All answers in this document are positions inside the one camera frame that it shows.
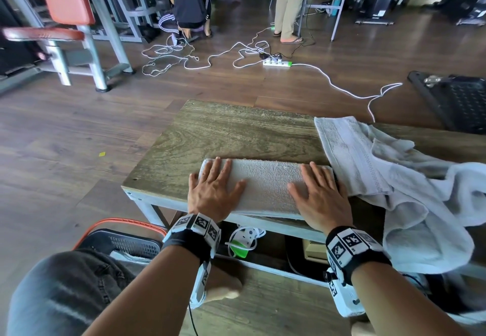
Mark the looped white cable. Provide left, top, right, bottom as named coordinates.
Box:
left=141, top=34, right=238, bottom=78

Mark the grey weight machine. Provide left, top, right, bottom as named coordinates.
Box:
left=91, top=0, right=169, bottom=44

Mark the long white cable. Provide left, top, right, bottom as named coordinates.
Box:
left=290, top=62, right=403, bottom=123

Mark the person's left leg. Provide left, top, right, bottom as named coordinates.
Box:
left=6, top=248, right=138, bottom=336

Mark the heap of grey towels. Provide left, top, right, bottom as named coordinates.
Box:
left=314, top=115, right=486, bottom=275

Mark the black camera cable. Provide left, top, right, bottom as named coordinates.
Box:
left=188, top=305, right=199, bottom=336

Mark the grey towel striped border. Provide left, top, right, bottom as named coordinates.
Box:
left=197, top=157, right=337, bottom=219

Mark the black round tub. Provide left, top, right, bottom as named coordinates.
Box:
left=285, top=235, right=486, bottom=316

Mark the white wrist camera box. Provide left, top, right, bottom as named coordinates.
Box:
left=188, top=260, right=214, bottom=310
left=325, top=267, right=367, bottom=319

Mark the white green power strip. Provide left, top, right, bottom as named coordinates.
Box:
left=262, top=57, right=294, bottom=68

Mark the tangled white cable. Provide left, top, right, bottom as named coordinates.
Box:
left=232, top=24, right=272, bottom=70

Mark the person's right forearm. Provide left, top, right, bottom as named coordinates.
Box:
left=351, top=262, right=463, bottom=336

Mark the low wooden table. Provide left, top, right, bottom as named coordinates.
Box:
left=121, top=186, right=486, bottom=326

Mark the white folding table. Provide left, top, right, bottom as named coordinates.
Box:
left=296, top=0, right=356, bottom=43

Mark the person's right hand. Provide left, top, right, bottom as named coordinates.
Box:
left=287, top=161, right=354, bottom=236

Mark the black perforated platform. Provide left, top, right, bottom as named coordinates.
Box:
left=407, top=70, right=486, bottom=136

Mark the plain cardboard box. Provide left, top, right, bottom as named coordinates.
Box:
left=303, top=239, right=330, bottom=265

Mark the person's left hand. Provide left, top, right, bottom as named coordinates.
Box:
left=187, top=156, right=249, bottom=223

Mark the black basket orange rim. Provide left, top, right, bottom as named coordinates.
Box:
left=72, top=217, right=169, bottom=265

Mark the thin black cable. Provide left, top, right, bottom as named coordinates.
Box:
left=280, top=5, right=316, bottom=58

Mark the person's right foot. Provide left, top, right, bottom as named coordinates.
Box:
left=350, top=320, right=377, bottom=336

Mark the person's left forearm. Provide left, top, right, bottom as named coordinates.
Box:
left=82, top=244, right=203, bottom=336

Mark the white green socket adapter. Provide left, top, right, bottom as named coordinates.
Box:
left=224, top=225, right=268, bottom=260

